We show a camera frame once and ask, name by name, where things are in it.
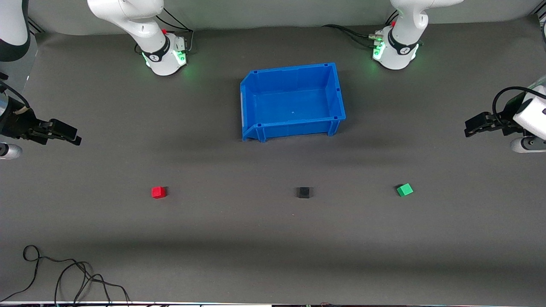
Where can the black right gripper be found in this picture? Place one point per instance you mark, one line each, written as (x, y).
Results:
(18, 125)

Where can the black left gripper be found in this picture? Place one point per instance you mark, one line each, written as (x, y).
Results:
(506, 118)

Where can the small green cube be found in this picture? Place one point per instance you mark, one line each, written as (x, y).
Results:
(405, 190)

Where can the small red cube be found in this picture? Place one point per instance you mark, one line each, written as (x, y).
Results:
(158, 192)

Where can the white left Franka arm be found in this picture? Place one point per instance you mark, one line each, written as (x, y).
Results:
(401, 51)

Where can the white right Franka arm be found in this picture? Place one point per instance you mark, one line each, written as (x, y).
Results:
(149, 34)

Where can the small black cube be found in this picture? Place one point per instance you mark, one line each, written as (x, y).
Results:
(303, 193)

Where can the blue plastic storage bin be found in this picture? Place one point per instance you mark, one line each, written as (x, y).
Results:
(294, 106)

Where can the dark grey table mat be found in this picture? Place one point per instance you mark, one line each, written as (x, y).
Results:
(273, 221)

